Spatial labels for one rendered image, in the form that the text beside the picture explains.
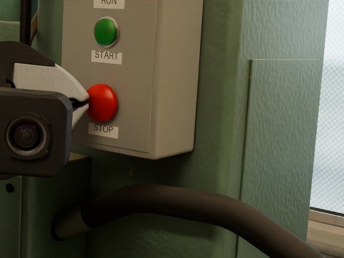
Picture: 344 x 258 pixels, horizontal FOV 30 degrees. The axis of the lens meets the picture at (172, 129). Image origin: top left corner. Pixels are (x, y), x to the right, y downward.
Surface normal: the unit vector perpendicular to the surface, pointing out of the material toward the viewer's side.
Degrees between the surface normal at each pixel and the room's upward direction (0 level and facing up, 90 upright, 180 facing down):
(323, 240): 90
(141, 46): 90
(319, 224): 0
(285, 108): 90
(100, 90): 81
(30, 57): 90
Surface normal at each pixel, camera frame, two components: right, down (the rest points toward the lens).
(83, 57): -0.54, 0.09
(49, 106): 0.01, 0.13
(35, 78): 0.84, 0.13
